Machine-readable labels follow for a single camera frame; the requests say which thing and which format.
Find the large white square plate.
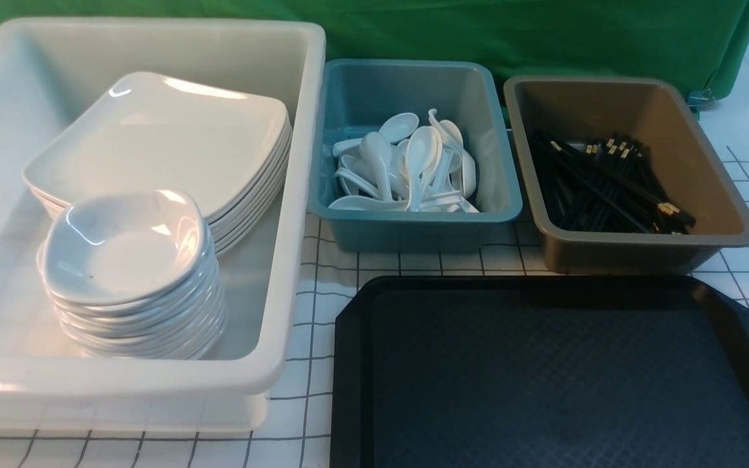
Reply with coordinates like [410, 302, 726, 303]
[23, 71, 291, 217]

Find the pile of white spoons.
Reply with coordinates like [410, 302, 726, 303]
[329, 109, 479, 213]

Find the teal plastic bin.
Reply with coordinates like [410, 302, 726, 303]
[308, 59, 523, 254]

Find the pile of black chopsticks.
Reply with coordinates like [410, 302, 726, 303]
[528, 130, 696, 235]

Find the stack of white square plates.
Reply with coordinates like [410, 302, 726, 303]
[23, 112, 292, 253]

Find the stack of small white dishes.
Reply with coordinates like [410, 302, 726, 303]
[36, 189, 229, 359]

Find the black serving tray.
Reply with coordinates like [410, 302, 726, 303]
[330, 276, 749, 467]

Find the brown plastic bin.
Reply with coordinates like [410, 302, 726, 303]
[503, 76, 749, 274]

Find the blue binder clip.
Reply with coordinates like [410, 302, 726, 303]
[686, 88, 716, 113]

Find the green cloth backdrop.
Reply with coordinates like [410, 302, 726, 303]
[0, 1, 749, 98]

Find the large white plastic tub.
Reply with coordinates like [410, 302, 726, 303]
[0, 18, 326, 435]

